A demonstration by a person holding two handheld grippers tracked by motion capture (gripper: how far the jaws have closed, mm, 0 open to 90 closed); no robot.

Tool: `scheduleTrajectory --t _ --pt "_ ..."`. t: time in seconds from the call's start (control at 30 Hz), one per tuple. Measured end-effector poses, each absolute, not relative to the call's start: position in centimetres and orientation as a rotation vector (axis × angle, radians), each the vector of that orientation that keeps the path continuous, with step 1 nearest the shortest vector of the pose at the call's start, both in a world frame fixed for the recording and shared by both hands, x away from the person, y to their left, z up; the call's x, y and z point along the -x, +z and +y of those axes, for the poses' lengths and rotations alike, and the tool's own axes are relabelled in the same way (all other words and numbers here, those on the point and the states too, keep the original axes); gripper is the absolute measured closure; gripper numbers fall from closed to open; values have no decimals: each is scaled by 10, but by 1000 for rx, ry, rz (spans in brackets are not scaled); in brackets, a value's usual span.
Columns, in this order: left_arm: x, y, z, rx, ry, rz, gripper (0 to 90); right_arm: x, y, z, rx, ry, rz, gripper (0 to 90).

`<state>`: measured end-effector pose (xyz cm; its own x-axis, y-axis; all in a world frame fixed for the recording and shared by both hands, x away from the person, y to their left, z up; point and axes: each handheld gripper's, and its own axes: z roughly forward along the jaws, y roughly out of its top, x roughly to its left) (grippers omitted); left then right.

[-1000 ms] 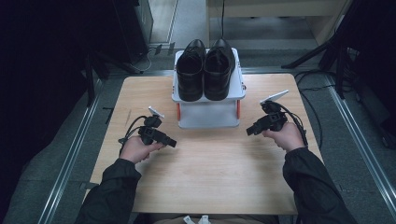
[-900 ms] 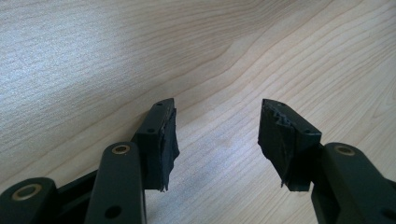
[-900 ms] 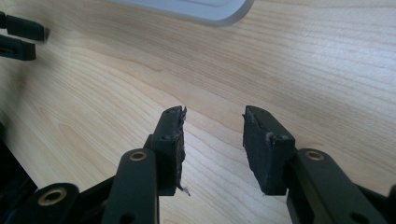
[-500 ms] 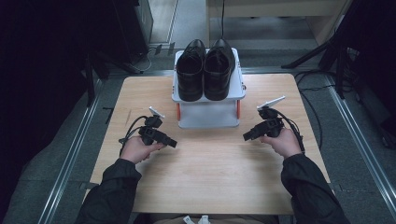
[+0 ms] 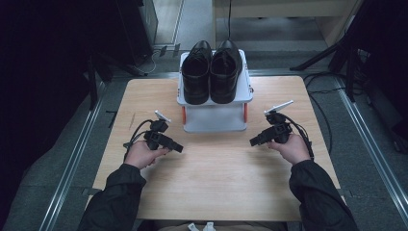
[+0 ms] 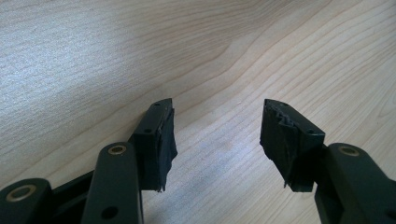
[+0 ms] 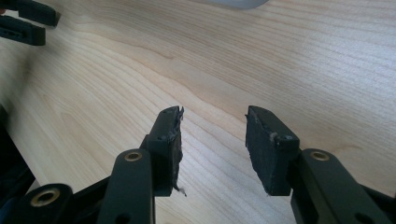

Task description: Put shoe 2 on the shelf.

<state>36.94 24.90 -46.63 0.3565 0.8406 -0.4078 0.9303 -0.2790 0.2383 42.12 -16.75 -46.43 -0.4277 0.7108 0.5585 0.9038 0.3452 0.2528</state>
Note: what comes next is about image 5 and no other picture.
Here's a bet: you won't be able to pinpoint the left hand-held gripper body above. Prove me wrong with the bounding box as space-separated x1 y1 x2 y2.
142 109 172 151

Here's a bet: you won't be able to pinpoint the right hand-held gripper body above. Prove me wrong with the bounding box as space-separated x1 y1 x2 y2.
263 99 294 144

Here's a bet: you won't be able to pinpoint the white shoe rack orange posts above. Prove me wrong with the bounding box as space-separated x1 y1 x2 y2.
176 49 254 134

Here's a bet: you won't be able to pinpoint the black leather shoe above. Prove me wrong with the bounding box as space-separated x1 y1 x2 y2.
181 39 214 106
210 38 243 105

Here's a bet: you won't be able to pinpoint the person's right hand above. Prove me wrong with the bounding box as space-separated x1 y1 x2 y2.
267 133 312 167

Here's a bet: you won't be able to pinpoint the person's left hand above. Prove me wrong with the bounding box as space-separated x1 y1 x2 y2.
124 140 170 170

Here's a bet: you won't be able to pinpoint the black metal stand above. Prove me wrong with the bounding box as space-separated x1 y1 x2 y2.
86 52 149 111

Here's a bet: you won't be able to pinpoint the black tripod stand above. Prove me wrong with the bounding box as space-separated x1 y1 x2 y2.
289 30 365 104

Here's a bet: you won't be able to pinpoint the small white object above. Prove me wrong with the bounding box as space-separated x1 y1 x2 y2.
187 221 217 231

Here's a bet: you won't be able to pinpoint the black cabinet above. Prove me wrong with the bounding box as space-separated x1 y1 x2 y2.
115 0 160 66

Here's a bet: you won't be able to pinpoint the wooden furniture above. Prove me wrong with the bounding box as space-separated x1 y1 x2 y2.
213 0 365 47

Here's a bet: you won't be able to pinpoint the black floor cable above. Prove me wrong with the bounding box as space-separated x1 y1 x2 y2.
302 71 349 156

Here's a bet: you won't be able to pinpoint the white floor cable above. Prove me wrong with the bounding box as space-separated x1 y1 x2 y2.
136 47 167 75

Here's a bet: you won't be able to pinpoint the metal floor rail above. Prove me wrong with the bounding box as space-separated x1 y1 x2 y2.
333 76 408 219
38 80 108 231

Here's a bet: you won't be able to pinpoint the black hanging cable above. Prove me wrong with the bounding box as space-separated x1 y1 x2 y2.
227 0 233 41

